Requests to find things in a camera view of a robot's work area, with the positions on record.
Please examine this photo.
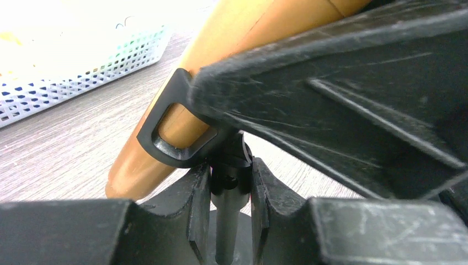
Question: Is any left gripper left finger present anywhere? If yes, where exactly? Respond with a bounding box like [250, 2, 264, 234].
[1, 164, 210, 264]

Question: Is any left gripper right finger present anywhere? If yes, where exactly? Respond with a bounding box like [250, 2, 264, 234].
[251, 158, 467, 264]

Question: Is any white plastic basket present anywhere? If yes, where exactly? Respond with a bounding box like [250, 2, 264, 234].
[1, 16, 171, 127]

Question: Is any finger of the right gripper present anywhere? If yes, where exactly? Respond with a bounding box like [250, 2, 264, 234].
[203, 1, 467, 220]

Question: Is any black round-base mic stand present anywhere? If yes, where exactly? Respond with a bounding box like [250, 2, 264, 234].
[137, 68, 253, 264]

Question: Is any gold brown microphone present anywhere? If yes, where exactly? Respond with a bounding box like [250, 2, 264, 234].
[105, 1, 368, 200]

